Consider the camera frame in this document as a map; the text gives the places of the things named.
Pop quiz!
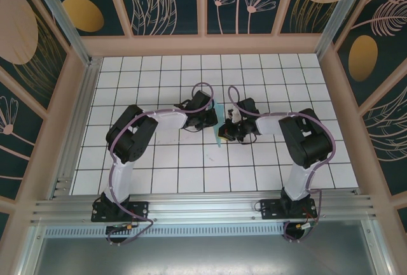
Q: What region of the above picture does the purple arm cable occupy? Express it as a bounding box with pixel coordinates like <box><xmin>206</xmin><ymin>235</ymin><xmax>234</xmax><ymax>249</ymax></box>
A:
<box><xmin>107</xmin><ymin>81</ymin><xmax>157</xmax><ymax>246</ymax></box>
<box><xmin>228</xmin><ymin>85</ymin><xmax>337</xmax><ymax>244</ymax></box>

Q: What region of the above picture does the aluminium side rail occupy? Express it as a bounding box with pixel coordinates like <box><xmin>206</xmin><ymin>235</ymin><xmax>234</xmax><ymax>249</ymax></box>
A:
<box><xmin>50</xmin><ymin>58</ymin><xmax>103</xmax><ymax>200</ymax></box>

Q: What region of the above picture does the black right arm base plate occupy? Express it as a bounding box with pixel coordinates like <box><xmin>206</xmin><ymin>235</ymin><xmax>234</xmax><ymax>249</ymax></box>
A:
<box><xmin>259</xmin><ymin>199</ymin><xmax>318</xmax><ymax>220</ymax></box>

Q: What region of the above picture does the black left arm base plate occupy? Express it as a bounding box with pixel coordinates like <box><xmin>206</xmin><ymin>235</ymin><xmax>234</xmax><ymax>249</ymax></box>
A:
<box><xmin>91</xmin><ymin>201</ymin><xmax>150</xmax><ymax>223</ymax></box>

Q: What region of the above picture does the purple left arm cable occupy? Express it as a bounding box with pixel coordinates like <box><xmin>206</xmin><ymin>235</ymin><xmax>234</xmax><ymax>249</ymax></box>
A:
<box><xmin>107</xmin><ymin>81</ymin><xmax>157</xmax><ymax>246</ymax></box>

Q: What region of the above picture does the aluminium frame post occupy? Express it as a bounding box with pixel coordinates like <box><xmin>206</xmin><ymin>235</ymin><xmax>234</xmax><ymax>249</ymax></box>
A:
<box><xmin>314</xmin><ymin>0</ymin><xmax>373</xmax><ymax>62</ymax></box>
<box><xmin>27</xmin><ymin>0</ymin><xmax>93</xmax><ymax>66</ymax></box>

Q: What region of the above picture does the light blue paper sheet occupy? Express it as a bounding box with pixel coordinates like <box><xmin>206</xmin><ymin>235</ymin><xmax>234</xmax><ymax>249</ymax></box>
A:
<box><xmin>210</xmin><ymin>99</ymin><xmax>227</xmax><ymax>150</ymax></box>

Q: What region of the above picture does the aluminium mounting rail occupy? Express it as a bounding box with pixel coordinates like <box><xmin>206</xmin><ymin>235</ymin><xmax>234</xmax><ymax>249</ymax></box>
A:
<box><xmin>31</xmin><ymin>191</ymin><xmax>376</xmax><ymax>225</ymax></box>

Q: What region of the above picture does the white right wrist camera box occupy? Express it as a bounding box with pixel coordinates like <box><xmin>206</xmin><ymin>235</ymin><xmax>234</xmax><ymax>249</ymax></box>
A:
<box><xmin>228</xmin><ymin>106</ymin><xmax>243</xmax><ymax>123</ymax></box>

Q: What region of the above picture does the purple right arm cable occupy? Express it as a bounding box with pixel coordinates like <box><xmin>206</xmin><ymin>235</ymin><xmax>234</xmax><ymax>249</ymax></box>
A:
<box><xmin>228</xmin><ymin>85</ymin><xmax>337</xmax><ymax>244</ymax></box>

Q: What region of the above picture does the grey metal sheet panel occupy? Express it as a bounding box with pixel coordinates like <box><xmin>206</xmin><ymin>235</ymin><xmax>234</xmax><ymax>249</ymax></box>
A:
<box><xmin>18</xmin><ymin>236</ymin><xmax>392</xmax><ymax>275</ymax></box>

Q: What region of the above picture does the slotted grey cable duct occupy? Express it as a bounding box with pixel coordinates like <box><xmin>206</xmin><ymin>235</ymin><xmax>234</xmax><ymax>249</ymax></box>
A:
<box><xmin>44</xmin><ymin>222</ymin><xmax>364</xmax><ymax>238</ymax></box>

